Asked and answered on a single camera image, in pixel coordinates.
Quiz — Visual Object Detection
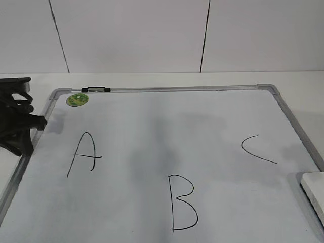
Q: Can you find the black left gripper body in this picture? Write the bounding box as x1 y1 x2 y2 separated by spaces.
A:
1 88 34 141

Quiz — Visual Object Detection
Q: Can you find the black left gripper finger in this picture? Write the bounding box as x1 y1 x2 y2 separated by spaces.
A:
1 129 34 156
27 115 47 131

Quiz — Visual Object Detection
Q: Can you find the white whiteboard eraser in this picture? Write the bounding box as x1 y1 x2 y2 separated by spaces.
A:
301 172 324 224

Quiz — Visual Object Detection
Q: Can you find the round green magnet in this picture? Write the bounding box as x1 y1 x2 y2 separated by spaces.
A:
66 93 89 107

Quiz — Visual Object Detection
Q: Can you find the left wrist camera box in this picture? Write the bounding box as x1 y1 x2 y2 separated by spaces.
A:
1 77 31 94

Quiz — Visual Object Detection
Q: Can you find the white board with grey frame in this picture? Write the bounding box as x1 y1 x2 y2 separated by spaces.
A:
1 85 323 242

